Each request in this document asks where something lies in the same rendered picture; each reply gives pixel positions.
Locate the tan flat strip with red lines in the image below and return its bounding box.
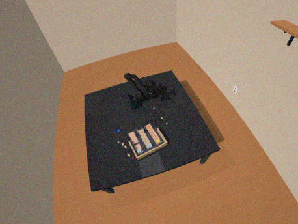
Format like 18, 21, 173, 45
145, 124, 153, 131

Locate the peach flat strip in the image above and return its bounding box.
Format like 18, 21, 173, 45
129, 132, 136, 139

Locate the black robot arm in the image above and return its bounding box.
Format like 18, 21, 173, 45
124, 73, 159, 102

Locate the tan strip with blue lines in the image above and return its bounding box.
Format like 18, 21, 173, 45
138, 129, 145, 136

